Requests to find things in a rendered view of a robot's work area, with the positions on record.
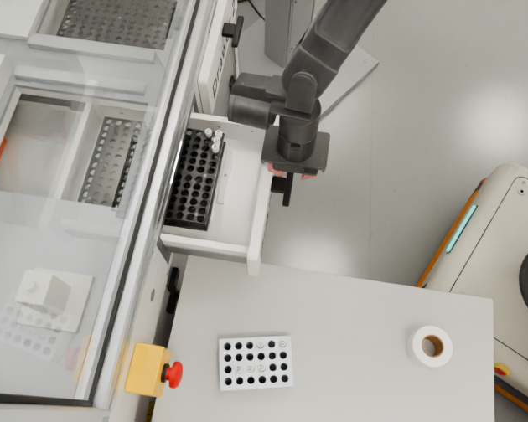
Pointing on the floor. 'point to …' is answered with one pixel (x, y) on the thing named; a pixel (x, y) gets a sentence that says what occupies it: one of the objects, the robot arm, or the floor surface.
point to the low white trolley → (328, 348)
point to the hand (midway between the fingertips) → (292, 172)
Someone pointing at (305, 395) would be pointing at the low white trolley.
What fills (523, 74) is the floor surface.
